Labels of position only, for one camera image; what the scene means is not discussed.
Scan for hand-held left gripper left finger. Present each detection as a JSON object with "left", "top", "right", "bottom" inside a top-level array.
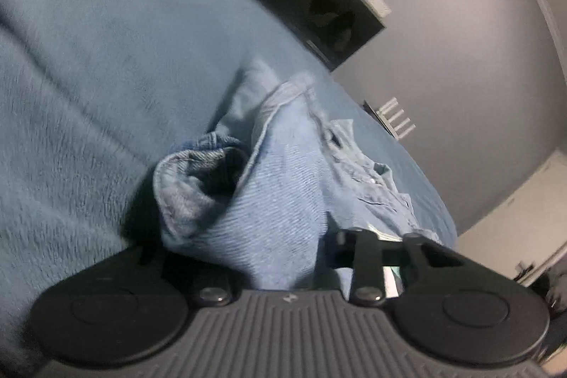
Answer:
[{"left": 95, "top": 244, "right": 233, "bottom": 308}]

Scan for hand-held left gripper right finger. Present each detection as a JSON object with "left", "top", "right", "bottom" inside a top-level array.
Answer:
[{"left": 325, "top": 229, "right": 472, "bottom": 308}]

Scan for light blue denim jeans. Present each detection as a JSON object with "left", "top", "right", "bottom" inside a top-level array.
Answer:
[{"left": 153, "top": 59, "right": 444, "bottom": 298}]

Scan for white router with antennas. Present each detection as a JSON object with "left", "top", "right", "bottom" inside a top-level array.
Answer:
[{"left": 376, "top": 97, "right": 417, "bottom": 138}]

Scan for white door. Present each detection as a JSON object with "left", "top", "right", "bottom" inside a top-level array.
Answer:
[{"left": 456, "top": 151, "right": 567, "bottom": 287}]

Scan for blue fleece blanket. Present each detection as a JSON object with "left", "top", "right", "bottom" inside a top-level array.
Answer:
[{"left": 0, "top": 0, "right": 459, "bottom": 375}]

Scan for black flat screen monitor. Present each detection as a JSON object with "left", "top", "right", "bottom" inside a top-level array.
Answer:
[{"left": 247, "top": 0, "right": 387, "bottom": 72}]

